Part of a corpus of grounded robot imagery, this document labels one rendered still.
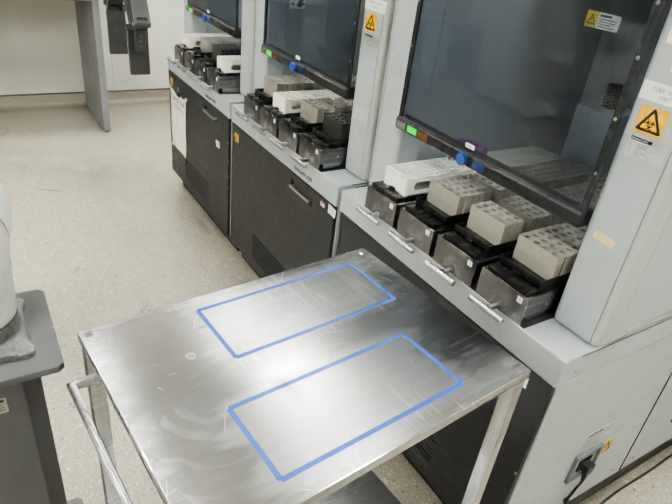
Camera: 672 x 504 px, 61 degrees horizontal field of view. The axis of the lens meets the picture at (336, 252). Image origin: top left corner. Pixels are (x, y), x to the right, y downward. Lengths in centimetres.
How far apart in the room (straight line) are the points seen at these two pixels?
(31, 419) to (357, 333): 65
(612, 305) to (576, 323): 10
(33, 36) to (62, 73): 30
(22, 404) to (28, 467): 17
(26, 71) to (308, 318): 396
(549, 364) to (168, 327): 75
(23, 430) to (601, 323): 114
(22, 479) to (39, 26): 373
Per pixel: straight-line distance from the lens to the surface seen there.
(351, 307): 105
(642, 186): 115
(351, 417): 85
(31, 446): 131
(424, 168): 161
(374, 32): 169
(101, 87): 416
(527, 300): 123
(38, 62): 475
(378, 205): 157
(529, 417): 134
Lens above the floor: 144
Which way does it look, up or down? 30 degrees down
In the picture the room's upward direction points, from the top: 7 degrees clockwise
